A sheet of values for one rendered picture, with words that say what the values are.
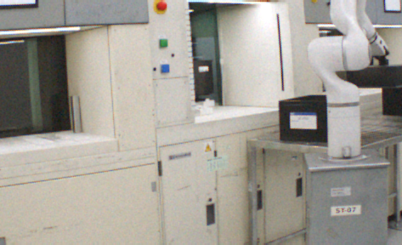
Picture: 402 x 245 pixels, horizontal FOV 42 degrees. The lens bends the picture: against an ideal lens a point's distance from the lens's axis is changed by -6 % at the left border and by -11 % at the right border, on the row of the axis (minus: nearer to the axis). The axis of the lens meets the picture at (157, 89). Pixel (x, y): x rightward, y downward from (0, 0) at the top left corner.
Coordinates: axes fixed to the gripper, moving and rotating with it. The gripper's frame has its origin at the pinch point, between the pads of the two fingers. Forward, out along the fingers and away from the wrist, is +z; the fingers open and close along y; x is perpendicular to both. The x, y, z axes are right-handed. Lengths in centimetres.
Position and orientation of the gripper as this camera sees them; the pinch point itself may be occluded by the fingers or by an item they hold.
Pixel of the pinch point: (382, 60)
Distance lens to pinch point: 269.4
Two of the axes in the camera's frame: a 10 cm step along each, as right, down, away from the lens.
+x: -5.3, 7.6, -3.7
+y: -5.8, 0.0, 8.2
